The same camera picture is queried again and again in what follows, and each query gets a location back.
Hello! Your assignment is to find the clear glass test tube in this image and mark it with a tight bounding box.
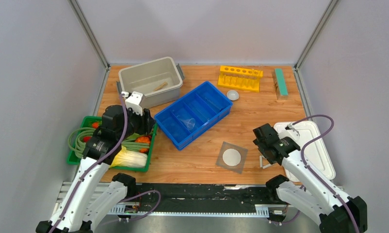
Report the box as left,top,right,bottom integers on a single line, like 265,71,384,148
250,69,259,92

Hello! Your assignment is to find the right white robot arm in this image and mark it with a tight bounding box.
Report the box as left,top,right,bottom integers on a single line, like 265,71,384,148
253,123,368,233

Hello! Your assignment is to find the yellow napa cabbage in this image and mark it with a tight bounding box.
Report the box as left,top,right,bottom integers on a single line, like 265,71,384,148
110,146,147,168

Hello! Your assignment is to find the clay pipe triangle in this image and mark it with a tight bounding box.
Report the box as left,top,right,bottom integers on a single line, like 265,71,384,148
259,155,272,169

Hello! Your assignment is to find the red chilli pepper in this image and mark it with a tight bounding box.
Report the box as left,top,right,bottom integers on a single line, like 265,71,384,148
82,136,91,143

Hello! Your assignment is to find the white evaporating dish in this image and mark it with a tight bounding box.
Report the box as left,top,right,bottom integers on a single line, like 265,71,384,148
226,90,240,101

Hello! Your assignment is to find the wire gauze with ceramic centre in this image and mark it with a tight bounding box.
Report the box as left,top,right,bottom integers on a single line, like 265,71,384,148
216,142,248,174

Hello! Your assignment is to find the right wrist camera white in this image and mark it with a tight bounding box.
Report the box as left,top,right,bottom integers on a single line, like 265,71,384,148
285,122,300,137

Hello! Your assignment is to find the wooden test tube clamp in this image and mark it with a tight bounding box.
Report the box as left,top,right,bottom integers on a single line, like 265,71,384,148
153,82,168,92

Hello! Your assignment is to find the green plastic vegetable tray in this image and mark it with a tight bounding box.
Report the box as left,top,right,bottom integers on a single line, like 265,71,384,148
67,116,157,172

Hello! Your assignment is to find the small orange carrot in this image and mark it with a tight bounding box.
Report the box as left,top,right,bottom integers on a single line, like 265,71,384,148
139,148,150,154

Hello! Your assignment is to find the blue divided plastic tray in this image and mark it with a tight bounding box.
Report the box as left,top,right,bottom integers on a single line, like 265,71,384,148
155,81,233,150

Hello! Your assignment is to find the green long beans bundle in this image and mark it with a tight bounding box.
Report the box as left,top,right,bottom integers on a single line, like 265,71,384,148
68,127,154,158

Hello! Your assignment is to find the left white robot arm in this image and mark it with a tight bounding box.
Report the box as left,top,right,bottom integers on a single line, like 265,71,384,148
35,105,155,233

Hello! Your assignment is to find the green and gold box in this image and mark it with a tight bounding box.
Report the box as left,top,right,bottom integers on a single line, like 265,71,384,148
273,68,289,100

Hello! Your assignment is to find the yellow test tube rack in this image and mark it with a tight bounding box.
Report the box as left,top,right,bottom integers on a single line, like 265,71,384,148
217,66,263,92

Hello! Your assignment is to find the grey plastic tub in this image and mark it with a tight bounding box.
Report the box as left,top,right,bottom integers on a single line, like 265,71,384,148
118,57,185,108

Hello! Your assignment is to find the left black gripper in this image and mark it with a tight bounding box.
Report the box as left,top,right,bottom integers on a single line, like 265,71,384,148
117,105,157,141

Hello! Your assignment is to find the white tray lid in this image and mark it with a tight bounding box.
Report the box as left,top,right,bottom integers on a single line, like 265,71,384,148
290,120,336,180

